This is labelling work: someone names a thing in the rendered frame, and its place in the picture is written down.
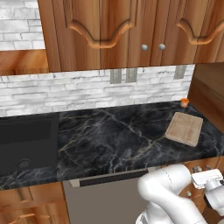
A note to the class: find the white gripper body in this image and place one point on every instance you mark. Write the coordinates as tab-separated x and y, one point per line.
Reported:
206	178

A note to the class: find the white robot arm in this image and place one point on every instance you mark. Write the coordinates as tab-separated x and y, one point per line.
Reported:
163	189

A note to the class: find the wooden drawer front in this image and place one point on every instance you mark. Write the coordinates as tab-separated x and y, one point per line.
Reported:
217	163

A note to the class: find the round silver drawer knob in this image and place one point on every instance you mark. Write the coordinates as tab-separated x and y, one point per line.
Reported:
189	193

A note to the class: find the light wooden cutting board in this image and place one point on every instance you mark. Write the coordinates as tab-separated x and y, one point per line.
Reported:
184	128

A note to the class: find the small orange cup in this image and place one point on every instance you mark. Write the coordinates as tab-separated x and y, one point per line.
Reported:
184	102

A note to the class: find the tall wooden side cabinet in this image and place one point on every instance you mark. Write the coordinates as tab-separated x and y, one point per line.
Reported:
208	90

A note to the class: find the grey dishwasher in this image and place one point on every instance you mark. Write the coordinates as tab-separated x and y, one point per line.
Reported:
102	201

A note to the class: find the round silver cupboard knob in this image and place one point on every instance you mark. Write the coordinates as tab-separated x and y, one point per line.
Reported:
144	47
162	46

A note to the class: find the wooden base cupboard front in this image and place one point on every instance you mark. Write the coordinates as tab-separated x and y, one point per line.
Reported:
32	204

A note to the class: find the black sink basin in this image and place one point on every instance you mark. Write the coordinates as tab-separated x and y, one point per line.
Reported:
27	144

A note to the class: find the wooden hood cover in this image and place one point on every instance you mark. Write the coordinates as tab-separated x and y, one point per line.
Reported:
23	61

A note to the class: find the grey wall socket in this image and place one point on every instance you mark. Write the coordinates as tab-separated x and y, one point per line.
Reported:
115	76
180	72
131	75

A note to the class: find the wooden wall cupboard door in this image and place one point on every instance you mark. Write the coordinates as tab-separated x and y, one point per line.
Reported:
189	29
99	32

